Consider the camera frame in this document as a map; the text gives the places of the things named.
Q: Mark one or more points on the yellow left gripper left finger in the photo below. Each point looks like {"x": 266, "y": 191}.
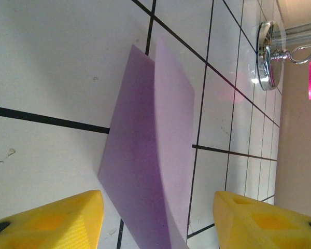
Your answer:
{"x": 54, "y": 225}

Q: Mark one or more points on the aluminium frame post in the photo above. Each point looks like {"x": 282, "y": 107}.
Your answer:
{"x": 305, "y": 28}

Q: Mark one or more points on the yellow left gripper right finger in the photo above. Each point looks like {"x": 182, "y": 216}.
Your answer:
{"x": 261, "y": 228}

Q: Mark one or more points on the purple paper sheet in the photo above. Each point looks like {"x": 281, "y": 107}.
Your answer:
{"x": 145, "y": 142}

